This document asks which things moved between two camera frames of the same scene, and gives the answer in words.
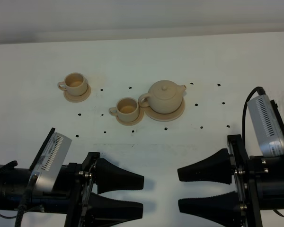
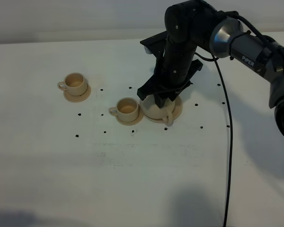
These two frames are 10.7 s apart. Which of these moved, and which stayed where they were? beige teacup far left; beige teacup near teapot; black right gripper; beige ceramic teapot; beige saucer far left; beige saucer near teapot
Moved: black right gripper; beige ceramic teapot
Stayed: beige saucer far left; beige teacup near teapot; beige saucer near teapot; beige teacup far left
